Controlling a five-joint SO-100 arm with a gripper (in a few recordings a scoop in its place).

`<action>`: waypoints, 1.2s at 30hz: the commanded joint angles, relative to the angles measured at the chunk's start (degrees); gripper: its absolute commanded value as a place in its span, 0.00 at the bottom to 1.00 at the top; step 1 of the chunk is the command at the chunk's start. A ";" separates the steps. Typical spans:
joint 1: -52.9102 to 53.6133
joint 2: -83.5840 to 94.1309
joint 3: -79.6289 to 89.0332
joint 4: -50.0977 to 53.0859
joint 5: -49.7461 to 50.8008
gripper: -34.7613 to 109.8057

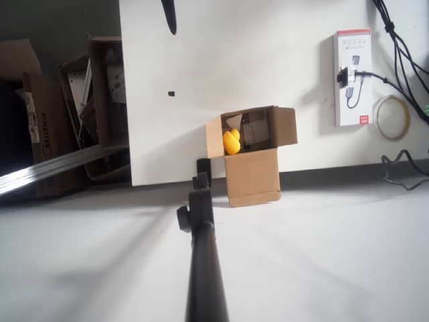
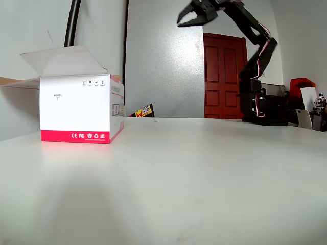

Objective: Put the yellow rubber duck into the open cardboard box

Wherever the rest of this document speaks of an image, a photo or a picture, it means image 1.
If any black webcam cable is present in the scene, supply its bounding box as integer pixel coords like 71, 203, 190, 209
354, 69, 429, 122

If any kinked black cable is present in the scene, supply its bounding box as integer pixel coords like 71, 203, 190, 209
381, 150, 429, 191

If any brown Midea cardboard box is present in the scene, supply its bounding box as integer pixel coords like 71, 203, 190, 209
0, 38, 81, 199

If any small black webcam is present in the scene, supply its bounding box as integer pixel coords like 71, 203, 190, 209
336, 65, 357, 89

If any yellow rubber duck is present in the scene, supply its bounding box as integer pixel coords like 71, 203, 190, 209
222, 128, 242, 156

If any aluminium rail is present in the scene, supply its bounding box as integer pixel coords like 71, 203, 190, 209
0, 144, 130, 199

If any clear tape roll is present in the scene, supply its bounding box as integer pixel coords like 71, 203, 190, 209
372, 95, 412, 143

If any open cardboard box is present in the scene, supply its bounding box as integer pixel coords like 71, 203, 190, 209
204, 105, 299, 208

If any black camera stand pole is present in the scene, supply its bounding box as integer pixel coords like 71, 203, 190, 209
176, 157, 231, 322

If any perforated metal bracket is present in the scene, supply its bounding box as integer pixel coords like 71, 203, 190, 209
66, 61, 93, 113

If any white product box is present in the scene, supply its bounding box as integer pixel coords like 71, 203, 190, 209
332, 28, 373, 127

